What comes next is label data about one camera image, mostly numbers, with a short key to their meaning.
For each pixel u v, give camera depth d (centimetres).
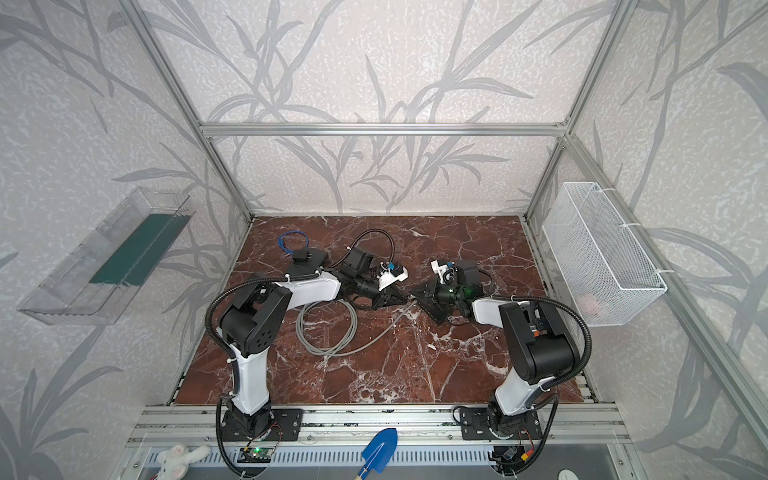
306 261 105
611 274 60
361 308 94
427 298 81
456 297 79
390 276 81
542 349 46
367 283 82
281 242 112
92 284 64
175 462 67
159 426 75
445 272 86
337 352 85
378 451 70
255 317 52
